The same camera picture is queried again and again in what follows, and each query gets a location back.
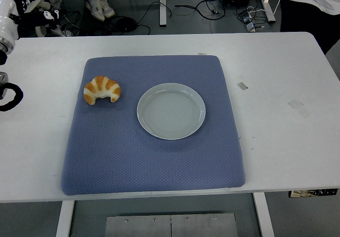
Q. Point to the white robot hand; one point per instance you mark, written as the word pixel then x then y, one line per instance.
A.
pixel 8 13

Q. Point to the croissant bread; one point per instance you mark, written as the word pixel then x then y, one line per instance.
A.
pixel 102 85

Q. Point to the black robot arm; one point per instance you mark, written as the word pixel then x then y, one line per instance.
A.
pixel 18 94

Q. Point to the grey round plate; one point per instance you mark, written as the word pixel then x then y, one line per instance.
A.
pixel 171 112

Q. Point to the grey metal plate with screws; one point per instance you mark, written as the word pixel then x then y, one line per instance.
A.
pixel 138 227

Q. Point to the person's foot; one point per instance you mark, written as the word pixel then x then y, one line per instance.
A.
pixel 95 8
pixel 107 8

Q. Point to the white desk leg bar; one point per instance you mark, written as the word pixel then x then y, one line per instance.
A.
pixel 162 6

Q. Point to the blue quilted mat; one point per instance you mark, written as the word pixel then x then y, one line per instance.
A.
pixel 119 154

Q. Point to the white table leg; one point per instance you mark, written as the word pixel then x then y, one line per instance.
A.
pixel 263 215
pixel 65 218

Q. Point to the grey power adapter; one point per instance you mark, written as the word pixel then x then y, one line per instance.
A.
pixel 250 27

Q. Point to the small grey tape piece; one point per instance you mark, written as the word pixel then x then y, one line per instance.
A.
pixel 242 86

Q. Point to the white desk foot with upright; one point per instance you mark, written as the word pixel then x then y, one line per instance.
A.
pixel 268 8

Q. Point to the person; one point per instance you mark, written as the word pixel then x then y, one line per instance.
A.
pixel 305 13

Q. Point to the large clear tape piece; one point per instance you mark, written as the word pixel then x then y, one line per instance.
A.
pixel 298 108

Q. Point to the black table control panel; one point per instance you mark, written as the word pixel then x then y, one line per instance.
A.
pixel 313 193

